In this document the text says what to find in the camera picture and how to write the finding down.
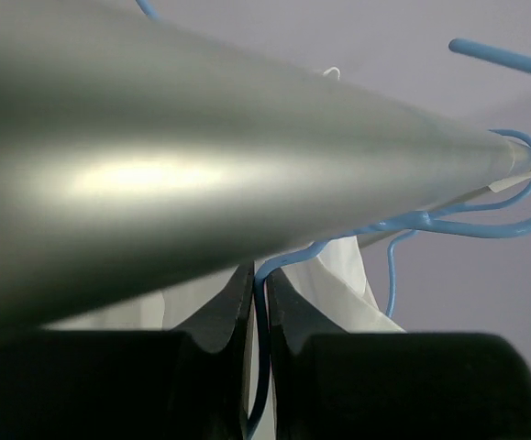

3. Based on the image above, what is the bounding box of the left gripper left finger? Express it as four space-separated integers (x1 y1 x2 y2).
0 264 254 439

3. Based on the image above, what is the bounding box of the blue wire hanger right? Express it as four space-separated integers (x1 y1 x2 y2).
136 0 162 21

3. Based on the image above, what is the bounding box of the white skirt on right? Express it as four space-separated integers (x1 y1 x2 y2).
44 231 408 440

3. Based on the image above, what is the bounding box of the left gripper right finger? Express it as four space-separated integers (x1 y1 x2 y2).
267 270 531 440

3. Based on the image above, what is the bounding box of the blue wire hanger of skirt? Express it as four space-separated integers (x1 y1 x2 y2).
247 38 531 439

